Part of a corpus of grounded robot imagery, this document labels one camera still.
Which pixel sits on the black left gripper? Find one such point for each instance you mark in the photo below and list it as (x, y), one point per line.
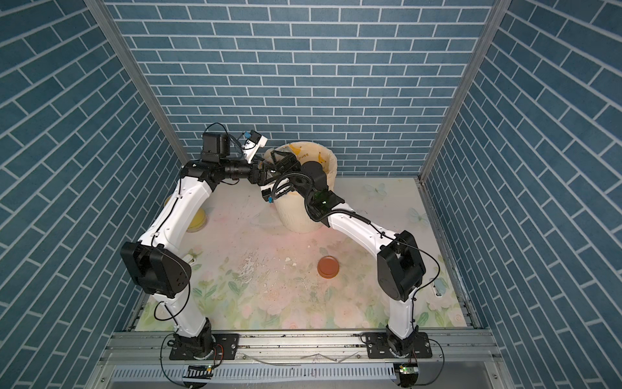
(258, 179)

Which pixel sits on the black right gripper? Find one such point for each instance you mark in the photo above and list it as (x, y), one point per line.
(291, 177)

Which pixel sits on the red-brown jar lid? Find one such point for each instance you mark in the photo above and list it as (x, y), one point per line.
(328, 267)

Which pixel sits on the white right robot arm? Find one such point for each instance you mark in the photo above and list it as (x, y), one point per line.
(400, 266)

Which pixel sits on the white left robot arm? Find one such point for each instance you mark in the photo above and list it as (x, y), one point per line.
(154, 261)

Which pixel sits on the banana print trash bag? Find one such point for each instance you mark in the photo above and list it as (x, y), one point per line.
(304, 152)

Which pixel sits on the cream trash bin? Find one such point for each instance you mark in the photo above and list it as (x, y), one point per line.
(292, 213)

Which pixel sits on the yellow pen cup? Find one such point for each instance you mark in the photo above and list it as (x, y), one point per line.
(198, 221)

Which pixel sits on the white slotted cable duct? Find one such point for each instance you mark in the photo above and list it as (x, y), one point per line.
(255, 373)

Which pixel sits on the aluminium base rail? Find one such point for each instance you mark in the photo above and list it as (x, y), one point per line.
(445, 358)

